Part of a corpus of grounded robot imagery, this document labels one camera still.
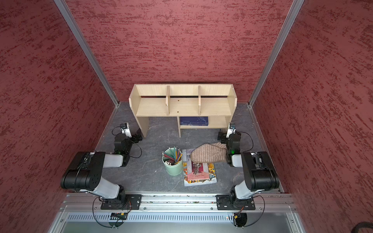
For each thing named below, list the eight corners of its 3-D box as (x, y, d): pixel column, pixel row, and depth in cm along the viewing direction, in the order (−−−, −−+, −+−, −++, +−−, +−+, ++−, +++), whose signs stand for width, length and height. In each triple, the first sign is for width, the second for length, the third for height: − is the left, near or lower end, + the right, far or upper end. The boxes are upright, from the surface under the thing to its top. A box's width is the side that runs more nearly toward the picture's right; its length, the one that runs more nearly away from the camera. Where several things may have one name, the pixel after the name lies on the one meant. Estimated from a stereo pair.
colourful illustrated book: (181, 186, 81) (181, 185, 80) (182, 150, 96) (182, 148, 94) (216, 186, 82) (217, 185, 80) (212, 150, 96) (213, 148, 94)
